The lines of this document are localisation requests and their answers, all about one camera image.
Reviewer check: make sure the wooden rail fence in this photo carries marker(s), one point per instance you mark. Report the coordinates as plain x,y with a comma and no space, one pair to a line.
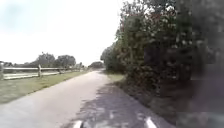
23,72

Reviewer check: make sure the grass verge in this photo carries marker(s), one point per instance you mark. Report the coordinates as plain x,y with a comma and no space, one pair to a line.
150,98

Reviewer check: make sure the grey asphalt path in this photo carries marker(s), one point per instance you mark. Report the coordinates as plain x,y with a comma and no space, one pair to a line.
66,103

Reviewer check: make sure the distant trees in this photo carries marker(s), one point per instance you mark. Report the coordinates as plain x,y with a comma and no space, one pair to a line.
55,61

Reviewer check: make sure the row of roadside trees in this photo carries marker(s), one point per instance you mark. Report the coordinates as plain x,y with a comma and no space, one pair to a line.
160,43

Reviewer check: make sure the robot's own part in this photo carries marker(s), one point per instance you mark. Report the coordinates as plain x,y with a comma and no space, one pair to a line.
77,124
150,123

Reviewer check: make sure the dry grass field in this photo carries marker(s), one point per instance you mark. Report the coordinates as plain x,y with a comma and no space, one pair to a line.
26,85

